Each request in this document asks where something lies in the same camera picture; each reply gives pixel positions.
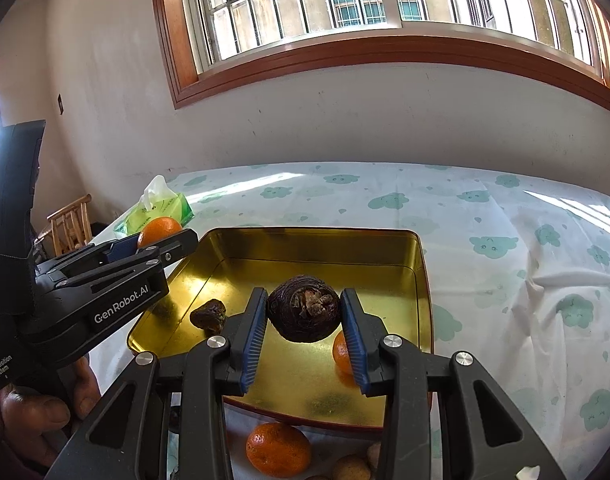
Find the wooden framed barred window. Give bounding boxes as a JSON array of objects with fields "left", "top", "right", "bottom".
[{"left": 150, "top": 0, "right": 610, "bottom": 121}]

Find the person's left hand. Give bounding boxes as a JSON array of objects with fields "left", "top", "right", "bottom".
[{"left": 0, "top": 355, "right": 103, "bottom": 471}]

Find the small mandarin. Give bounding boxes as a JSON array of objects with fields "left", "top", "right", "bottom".
[{"left": 332, "top": 330, "right": 358, "bottom": 388}]

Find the smooth orange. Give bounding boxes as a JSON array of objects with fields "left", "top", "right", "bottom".
[{"left": 136, "top": 216, "right": 184, "bottom": 250}]

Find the wooden chair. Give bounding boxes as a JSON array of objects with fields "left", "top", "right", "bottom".
[{"left": 32, "top": 194, "right": 93, "bottom": 261}]

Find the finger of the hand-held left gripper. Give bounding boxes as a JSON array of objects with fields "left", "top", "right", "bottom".
[
  {"left": 57, "top": 228, "right": 199, "bottom": 295},
  {"left": 34, "top": 235, "right": 140, "bottom": 276}
]

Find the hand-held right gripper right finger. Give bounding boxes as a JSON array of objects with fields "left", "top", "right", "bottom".
[{"left": 340, "top": 287, "right": 568, "bottom": 480}]

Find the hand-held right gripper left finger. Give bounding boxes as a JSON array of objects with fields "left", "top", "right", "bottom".
[{"left": 45, "top": 287, "right": 269, "bottom": 480}]

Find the small wrinkled dark passion fruit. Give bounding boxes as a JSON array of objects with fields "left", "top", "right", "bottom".
[{"left": 189, "top": 298, "right": 228, "bottom": 335}]

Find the large wrinkled dark passion fruit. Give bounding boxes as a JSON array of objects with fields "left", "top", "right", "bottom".
[{"left": 266, "top": 274, "right": 342, "bottom": 343}]

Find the green tissue pack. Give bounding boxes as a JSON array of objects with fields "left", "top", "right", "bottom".
[{"left": 114, "top": 175, "right": 195, "bottom": 239}]

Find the large rough-skinned orange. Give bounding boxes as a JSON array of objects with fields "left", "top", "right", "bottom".
[{"left": 245, "top": 422, "right": 312, "bottom": 478}]

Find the red and gold tin box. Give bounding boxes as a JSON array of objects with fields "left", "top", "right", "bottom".
[{"left": 126, "top": 226, "right": 434, "bottom": 433}]

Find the brown longan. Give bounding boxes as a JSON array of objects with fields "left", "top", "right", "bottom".
[{"left": 333, "top": 454, "right": 372, "bottom": 480}]

